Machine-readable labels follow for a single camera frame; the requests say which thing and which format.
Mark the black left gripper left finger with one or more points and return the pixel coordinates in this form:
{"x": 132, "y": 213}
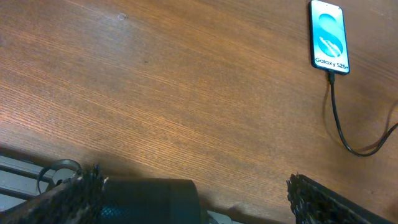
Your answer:
{"x": 76, "y": 200}

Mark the blue Galaxy smartphone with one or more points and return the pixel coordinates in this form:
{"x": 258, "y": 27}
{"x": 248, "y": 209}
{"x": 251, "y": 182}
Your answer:
{"x": 328, "y": 44}

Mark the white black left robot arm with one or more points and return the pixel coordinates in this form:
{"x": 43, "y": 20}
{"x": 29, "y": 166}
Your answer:
{"x": 151, "y": 201}

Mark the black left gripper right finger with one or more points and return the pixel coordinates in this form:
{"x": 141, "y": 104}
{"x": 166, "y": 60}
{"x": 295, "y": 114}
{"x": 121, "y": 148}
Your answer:
{"x": 313, "y": 203}

